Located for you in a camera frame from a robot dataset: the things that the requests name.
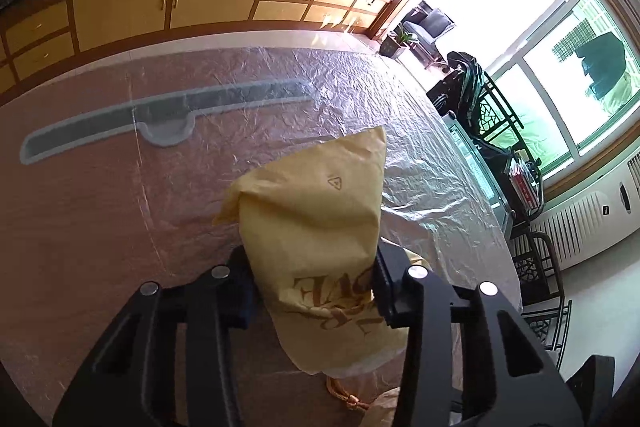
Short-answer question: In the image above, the potted plant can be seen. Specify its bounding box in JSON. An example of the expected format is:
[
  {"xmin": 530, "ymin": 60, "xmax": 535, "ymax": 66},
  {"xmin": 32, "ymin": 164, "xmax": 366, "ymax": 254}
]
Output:
[{"xmin": 385, "ymin": 24, "xmax": 418, "ymax": 60}]

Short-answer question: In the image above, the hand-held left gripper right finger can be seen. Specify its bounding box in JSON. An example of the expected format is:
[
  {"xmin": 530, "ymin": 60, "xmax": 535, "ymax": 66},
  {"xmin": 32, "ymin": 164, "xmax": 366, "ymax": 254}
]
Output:
[{"xmin": 372, "ymin": 242, "xmax": 583, "ymax": 427}]

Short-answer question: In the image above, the long wooden cabinet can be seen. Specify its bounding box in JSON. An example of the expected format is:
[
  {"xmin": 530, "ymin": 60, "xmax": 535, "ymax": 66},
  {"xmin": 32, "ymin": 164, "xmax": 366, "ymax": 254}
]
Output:
[{"xmin": 0, "ymin": 0, "xmax": 396, "ymax": 95}]

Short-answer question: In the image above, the white radiator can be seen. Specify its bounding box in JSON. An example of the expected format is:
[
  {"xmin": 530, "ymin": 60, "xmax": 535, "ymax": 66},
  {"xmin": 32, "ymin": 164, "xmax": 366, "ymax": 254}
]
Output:
[{"xmin": 530, "ymin": 152, "xmax": 640, "ymax": 273}]

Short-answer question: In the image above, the black metal chair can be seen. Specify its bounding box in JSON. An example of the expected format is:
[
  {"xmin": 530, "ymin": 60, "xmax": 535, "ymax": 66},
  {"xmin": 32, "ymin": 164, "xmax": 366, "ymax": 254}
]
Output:
[
  {"xmin": 470, "ymin": 72, "xmax": 543, "ymax": 220},
  {"xmin": 510, "ymin": 232, "xmax": 573, "ymax": 358}
]

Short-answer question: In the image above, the brown paper bag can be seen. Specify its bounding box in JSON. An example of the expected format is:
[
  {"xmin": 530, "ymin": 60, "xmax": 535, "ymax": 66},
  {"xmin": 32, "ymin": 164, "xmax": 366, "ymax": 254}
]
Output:
[{"xmin": 362, "ymin": 387, "xmax": 402, "ymax": 427}]

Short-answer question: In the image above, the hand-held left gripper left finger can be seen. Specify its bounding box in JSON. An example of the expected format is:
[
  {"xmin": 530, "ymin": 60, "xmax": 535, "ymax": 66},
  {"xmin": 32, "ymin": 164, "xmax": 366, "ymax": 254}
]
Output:
[{"xmin": 52, "ymin": 247, "xmax": 261, "ymax": 427}]

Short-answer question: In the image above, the dark armchair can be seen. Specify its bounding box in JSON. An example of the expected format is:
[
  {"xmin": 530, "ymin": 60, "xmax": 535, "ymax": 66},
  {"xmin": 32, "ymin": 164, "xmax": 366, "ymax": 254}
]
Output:
[{"xmin": 402, "ymin": 0, "xmax": 456, "ymax": 68}]

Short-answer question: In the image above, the tan paper bag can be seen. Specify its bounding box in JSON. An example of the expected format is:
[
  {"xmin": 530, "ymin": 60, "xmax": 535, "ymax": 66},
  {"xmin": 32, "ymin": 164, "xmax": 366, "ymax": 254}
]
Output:
[{"xmin": 212, "ymin": 125, "xmax": 431, "ymax": 413}]

